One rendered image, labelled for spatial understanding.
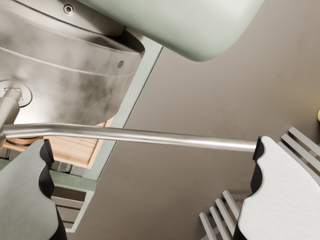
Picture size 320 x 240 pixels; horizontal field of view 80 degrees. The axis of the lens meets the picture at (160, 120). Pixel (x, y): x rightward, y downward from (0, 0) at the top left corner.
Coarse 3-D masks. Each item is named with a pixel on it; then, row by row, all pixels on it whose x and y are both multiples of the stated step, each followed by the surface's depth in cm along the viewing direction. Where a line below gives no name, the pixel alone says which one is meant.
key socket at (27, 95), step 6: (0, 84) 20; (6, 84) 20; (12, 84) 20; (18, 84) 20; (0, 90) 20; (24, 90) 21; (0, 96) 20; (24, 96) 21; (30, 96) 21; (24, 102) 21
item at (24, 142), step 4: (8, 140) 37; (12, 140) 37; (16, 140) 37; (20, 140) 37; (24, 140) 37; (28, 140) 38; (32, 140) 38; (12, 144) 37; (16, 144) 37; (20, 144) 37; (24, 144) 38; (28, 144) 38
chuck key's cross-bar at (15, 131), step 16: (16, 128) 16; (32, 128) 16; (48, 128) 16; (64, 128) 17; (80, 128) 17; (96, 128) 17; (112, 128) 17; (160, 144) 18; (176, 144) 18; (192, 144) 18; (208, 144) 18; (224, 144) 18; (240, 144) 19
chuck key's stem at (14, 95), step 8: (8, 88) 20; (16, 88) 20; (8, 96) 19; (16, 96) 20; (0, 104) 17; (8, 104) 17; (16, 104) 18; (0, 112) 16; (8, 112) 17; (16, 112) 18; (0, 120) 16; (8, 120) 16; (0, 128) 15; (0, 136) 15; (0, 144) 15
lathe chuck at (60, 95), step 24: (0, 48) 18; (0, 72) 19; (24, 72) 20; (48, 72) 20; (72, 72) 22; (48, 96) 22; (72, 96) 23; (96, 96) 26; (120, 96) 32; (24, 120) 22; (48, 120) 24; (72, 120) 26; (96, 120) 29
